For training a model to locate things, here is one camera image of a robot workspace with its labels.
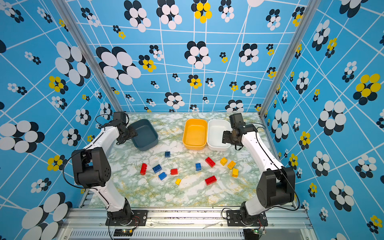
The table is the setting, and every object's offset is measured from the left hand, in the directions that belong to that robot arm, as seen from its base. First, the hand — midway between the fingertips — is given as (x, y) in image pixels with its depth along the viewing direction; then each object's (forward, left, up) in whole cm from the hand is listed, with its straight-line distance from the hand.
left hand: (131, 134), depth 95 cm
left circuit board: (-51, -6, -13) cm, 53 cm away
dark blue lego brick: (-20, -18, -9) cm, 28 cm away
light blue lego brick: (-23, -22, -11) cm, 33 cm away
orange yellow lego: (-17, -63, -9) cm, 66 cm away
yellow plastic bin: (+6, -41, -8) cm, 42 cm away
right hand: (-7, -62, +5) cm, 63 cm away
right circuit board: (-51, -68, -10) cm, 86 cm away
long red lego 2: (-15, -50, -8) cm, 53 cm away
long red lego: (-20, -10, -9) cm, 23 cm away
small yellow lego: (-27, -31, -10) cm, 42 cm away
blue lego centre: (-19, -43, -7) cm, 47 cm away
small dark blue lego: (-9, -23, -9) cm, 27 cm away
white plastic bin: (+13, -56, -10) cm, 59 cm away
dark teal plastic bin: (+4, -7, -9) cm, 12 cm away
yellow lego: (-15, -59, -8) cm, 61 cm away
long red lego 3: (-26, -50, -8) cm, 57 cm away
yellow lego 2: (-22, -65, -8) cm, 69 cm away
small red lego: (-21, -28, -10) cm, 37 cm away
